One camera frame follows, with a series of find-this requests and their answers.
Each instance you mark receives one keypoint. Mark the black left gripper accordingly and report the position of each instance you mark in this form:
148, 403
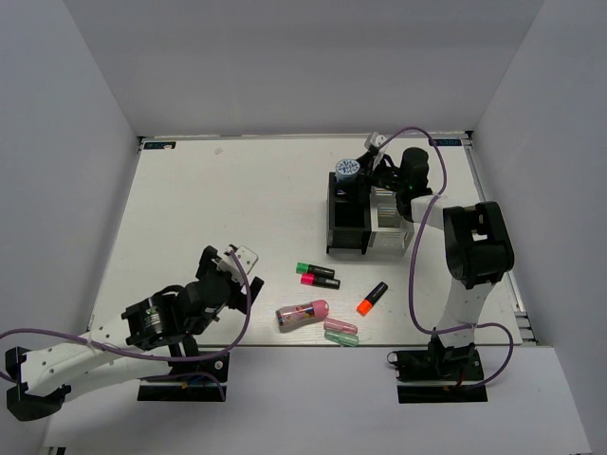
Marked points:
239, 299

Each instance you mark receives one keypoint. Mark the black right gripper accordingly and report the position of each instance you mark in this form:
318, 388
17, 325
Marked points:
367, 170

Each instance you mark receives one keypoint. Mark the blue white round tub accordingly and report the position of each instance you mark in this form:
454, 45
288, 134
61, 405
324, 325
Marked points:
347, 170

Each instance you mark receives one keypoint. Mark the pink cap crayon bottle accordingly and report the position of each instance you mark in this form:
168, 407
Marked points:
293, 317

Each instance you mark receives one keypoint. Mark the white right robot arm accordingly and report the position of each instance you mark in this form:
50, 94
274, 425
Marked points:
478, 250

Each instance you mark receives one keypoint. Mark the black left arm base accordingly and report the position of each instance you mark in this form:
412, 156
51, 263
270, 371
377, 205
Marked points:
193, 382

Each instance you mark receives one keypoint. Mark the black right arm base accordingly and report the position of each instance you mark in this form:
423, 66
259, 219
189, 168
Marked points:
439, 374

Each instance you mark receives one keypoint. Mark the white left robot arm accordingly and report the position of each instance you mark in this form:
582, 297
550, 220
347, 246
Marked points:
153, 340

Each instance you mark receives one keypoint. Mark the black slotted organizer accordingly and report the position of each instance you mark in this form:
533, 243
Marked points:
348, 224

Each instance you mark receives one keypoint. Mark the green cap black highlighter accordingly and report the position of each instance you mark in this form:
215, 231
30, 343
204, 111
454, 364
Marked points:
316, 270

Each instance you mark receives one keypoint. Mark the pink cap black highlighter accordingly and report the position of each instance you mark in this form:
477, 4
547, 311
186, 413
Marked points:
319, 281

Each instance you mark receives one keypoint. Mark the white slotted organizer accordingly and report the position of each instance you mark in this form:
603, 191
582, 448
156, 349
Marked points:
391, 234

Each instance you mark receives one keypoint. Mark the pink translucent eraser case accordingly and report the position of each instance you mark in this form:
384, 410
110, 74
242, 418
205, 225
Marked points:
340, 326

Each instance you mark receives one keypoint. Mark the right blue table label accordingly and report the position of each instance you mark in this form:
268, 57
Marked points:
445, 142

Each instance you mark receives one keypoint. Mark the blue table label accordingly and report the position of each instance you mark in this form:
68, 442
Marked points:
159, 145
445, 142

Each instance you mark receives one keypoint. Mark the green translucent eraser case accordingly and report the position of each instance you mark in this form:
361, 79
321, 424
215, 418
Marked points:
341, 338

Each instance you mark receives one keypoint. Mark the orange cap black highlighter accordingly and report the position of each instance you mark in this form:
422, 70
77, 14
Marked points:
372, 298

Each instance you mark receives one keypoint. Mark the left blue table label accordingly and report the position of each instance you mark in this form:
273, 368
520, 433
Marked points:
159, 145

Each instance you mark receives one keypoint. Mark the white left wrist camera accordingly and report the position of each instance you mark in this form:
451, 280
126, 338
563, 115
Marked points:
238, 261

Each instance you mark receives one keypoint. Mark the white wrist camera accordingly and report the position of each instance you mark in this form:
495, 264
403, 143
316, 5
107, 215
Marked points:
238, 261
375, 141

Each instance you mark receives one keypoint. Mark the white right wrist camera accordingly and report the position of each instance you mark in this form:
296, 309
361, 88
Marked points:
375, 141

